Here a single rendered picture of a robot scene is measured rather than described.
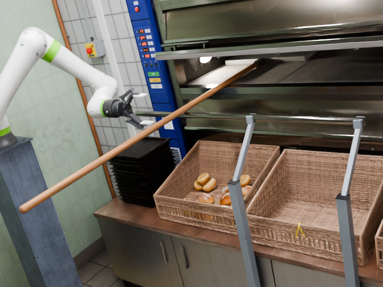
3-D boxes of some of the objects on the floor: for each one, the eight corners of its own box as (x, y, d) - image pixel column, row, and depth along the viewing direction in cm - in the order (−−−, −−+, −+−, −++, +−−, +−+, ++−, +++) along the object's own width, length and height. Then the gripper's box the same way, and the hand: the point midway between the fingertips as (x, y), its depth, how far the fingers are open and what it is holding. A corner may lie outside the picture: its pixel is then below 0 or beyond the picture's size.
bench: (171, 243, 350) (151, 172, 330) (611, 356, 199) (627, 237, 179) (116, 291, 311) (91, 213, 291) (614, 476, 160) (634, 343, 139)
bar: (185, 285, 302) (138, 109, 260) (398, 352, 223) (379, 115, 181) (153, 318, 280) (96, 131, 239) (375, 406, 201) (349, 150, 159)
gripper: (115, 81, 235) (147, 81, 222) (129, 128, 244) (160, 130, 231) (105, 86, 230) (137, 86, 217) (118, 134, 239) (150, 136, 226)
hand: (147, 109), depth 225 cm, fingers open, 13 cm apart
